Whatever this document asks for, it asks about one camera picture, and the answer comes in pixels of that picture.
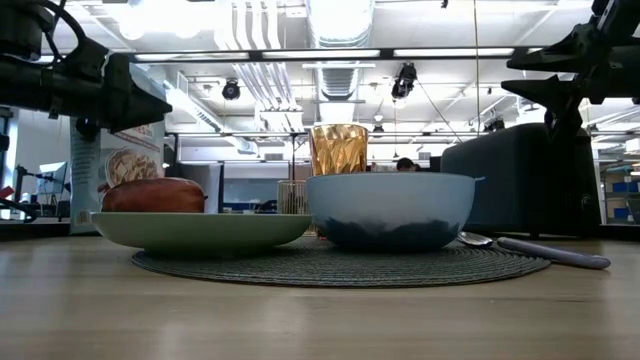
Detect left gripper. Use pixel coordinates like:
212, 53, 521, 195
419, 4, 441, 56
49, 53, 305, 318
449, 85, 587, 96
49, 37, 174, 144

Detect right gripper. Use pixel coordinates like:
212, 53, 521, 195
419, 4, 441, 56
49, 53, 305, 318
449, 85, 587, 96
501, 22, 640, 141

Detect light blue cereal box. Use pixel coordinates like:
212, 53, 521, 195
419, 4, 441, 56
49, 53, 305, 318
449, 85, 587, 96
69, 64, 166, 235

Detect brown toast slice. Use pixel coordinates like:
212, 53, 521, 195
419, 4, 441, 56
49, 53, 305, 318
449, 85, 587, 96
97, 177, 209, 214

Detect black two-slot toaster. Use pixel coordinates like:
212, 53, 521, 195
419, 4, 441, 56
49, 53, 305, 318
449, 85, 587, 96
440, 123, 602, 236

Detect pale green plate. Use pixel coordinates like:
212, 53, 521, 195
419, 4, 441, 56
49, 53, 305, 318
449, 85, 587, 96
89, 211, 314, 257

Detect light blue handled spoon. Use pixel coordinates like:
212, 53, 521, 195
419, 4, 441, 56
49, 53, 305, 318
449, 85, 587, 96
457, 230, 612, 271

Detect blue bowl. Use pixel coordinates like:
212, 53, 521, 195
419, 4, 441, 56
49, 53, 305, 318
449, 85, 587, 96
305, 172, 485, 253

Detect background computer monitor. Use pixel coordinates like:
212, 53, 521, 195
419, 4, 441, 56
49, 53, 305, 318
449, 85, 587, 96
37, 160, 69, 197

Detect storage shelf blue bins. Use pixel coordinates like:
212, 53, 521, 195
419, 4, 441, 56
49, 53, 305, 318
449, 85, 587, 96
599, 162, 640, 226

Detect black overhead crossbar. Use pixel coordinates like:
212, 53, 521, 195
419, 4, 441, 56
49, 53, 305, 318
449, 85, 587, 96
42, 46, 546, 64

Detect white ceiling pipes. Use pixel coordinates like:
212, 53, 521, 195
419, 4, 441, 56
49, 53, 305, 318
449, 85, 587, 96
214, 0, 306, 132

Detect clear glass measuring cup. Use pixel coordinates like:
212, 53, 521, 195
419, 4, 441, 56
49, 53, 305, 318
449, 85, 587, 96
277, 179, 309, 216

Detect amber glass tumbler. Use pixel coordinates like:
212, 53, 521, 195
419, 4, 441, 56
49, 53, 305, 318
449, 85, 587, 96
308, 123, 370, 177

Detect round grey woven placemat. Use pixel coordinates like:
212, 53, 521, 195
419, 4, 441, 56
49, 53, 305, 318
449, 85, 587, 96
131, 234, 552, 289

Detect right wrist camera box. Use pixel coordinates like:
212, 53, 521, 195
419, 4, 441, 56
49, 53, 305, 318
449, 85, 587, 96
591, 0, 640, 31

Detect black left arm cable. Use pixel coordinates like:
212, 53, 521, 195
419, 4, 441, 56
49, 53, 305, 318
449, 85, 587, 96
29, 0, 89, 66

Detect round black ceiling camera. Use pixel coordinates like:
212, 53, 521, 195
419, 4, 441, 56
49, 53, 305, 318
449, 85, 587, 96
221, 78, 242, 102

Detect black overhead camera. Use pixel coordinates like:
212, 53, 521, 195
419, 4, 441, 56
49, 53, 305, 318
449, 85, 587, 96
391, 62, 419, 100

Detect silver ventilation duct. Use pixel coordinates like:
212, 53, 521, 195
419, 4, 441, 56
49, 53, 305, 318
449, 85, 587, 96
304, 0, 376, 124

